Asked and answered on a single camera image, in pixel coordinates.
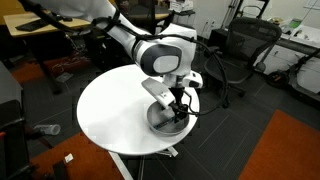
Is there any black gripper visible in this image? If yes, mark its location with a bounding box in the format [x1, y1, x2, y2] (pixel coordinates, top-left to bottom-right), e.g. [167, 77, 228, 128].
[169, 87, 190, 124]

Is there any dark blue marker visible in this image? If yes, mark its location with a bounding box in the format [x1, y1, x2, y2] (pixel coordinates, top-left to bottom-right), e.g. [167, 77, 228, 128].
[153, 116, 178, 131]

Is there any white bowl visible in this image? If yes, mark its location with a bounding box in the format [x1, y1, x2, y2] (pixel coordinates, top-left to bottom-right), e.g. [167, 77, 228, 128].
[146, 101, 190, 137]

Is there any white metal table base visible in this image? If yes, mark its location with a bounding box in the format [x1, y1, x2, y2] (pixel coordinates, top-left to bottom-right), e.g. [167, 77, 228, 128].
[108, 146, 180, 180]

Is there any dark low cabinet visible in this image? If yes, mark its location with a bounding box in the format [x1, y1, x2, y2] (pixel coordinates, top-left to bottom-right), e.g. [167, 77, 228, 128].
[209, 28, 235, 52]

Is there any black kick scooter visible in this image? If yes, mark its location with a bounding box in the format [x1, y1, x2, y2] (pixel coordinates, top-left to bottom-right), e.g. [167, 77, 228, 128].
[264, 49, 320, 103]

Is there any black mesh office chair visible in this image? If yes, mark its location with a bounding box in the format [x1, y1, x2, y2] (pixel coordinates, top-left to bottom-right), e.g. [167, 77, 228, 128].
[203, 16, 284, 98]

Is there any white printed box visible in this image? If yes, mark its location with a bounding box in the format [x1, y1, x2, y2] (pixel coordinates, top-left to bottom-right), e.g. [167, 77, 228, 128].
[169, 0, 195, 14]

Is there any small white paper scrap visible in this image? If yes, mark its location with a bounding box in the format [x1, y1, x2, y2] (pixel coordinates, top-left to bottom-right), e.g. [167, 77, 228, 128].
[63, 153, 75, 164]

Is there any grey flat floor plate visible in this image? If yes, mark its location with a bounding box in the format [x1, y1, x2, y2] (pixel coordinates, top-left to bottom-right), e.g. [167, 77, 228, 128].
[54, 71, 75, 84]

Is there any clear plastic bottle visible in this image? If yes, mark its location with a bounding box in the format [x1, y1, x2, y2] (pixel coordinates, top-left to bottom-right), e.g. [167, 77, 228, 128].
[33, 123, 62, 136]

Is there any wooden office desk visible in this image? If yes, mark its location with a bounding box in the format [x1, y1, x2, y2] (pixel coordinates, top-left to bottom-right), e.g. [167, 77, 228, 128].
[3, 11, 92, 96]

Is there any white desk with cabinets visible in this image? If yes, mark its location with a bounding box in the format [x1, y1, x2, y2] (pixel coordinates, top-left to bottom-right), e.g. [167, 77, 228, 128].
[264, 18, 320, 94]

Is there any black computer keyboard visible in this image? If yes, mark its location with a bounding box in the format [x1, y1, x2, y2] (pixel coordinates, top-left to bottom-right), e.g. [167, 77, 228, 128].
[14, 19, 51, 33]

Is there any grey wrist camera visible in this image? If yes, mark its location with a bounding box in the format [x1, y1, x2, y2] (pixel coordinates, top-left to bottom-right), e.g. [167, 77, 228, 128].
[141, 77, 178, 110]

